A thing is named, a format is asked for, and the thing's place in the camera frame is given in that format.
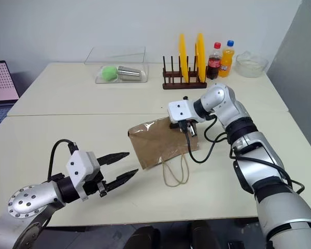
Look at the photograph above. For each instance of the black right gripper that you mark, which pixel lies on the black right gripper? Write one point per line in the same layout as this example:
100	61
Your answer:
184	125

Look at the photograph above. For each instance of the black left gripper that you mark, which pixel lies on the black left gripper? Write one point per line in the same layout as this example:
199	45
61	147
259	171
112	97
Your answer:
93	187

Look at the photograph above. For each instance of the brown paper bag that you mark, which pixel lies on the brown paper bag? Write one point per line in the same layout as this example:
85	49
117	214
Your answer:
160	141

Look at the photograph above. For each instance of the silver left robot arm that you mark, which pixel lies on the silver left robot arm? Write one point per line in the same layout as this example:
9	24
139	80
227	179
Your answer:
28	199

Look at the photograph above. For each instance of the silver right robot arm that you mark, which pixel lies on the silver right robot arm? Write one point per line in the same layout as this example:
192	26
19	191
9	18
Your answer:
269	168

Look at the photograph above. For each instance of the dark wooden plate rack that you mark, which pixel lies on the dark wooden plate rack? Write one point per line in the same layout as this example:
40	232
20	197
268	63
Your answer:
184	84

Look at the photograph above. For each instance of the yellow plate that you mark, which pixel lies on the yellow plate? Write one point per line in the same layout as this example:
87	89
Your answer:
183	59
201	57

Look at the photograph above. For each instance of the cola bottle red cap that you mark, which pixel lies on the cola bottle red cap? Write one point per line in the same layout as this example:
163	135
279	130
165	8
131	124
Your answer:
214	64

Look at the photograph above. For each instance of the dark rounded shape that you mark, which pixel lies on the dark rounded shape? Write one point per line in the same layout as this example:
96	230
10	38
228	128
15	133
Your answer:
204	236
143	238

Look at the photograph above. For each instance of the stainless steel cup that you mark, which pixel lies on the stainless steel cup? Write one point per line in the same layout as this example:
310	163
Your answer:
129	73

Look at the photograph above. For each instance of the orange soda bottle blue cap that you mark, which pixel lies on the orange soda bottle blue cap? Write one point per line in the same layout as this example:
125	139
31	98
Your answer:
226	63

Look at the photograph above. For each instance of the clear glass bowl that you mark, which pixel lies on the clear glass bowl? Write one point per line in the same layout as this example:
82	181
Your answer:
251	66

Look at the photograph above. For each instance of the green fuzzy ball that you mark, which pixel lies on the green fuzzy ball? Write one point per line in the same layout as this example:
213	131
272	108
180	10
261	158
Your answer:
109	73

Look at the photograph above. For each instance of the clear plastic box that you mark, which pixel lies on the clear plastic box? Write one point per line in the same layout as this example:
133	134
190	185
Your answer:
119	59

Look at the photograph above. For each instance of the laptop computer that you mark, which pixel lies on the laptop computer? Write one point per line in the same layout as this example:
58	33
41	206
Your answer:
1	83

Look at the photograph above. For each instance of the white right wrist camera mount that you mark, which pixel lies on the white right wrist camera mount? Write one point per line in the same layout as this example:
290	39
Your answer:
180	110

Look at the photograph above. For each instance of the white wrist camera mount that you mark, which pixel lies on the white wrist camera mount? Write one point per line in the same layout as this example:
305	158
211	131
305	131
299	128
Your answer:
180	110
79	166

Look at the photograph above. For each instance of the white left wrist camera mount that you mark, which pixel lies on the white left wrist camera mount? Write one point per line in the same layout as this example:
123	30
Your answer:
79	166

